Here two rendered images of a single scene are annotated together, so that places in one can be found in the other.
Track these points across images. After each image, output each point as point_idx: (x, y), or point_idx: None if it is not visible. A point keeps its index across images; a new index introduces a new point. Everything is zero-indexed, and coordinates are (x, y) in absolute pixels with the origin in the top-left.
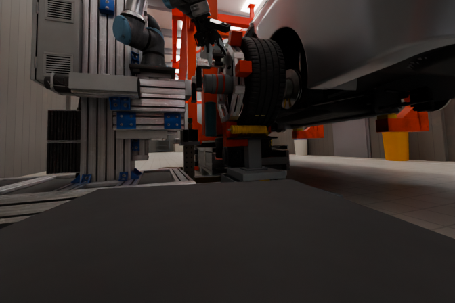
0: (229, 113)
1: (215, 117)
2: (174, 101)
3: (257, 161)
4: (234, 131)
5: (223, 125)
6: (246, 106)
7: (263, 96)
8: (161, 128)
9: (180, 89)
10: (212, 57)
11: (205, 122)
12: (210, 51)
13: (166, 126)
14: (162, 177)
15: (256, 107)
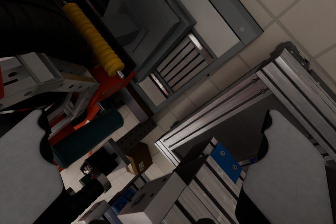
0: (90, 89)
1: (83, 127)
2: (216, 195)
3: (122, 20)
4: (120, 61)
5: (96, 102)
6: (69, 42)
7: None
8: (245, 173)
9: (188, 210)
10: (272, 128)
11: (104, 139)
12: (308, 171)
13: (238, 168)
14: (219, 137)
15: (58, 14)
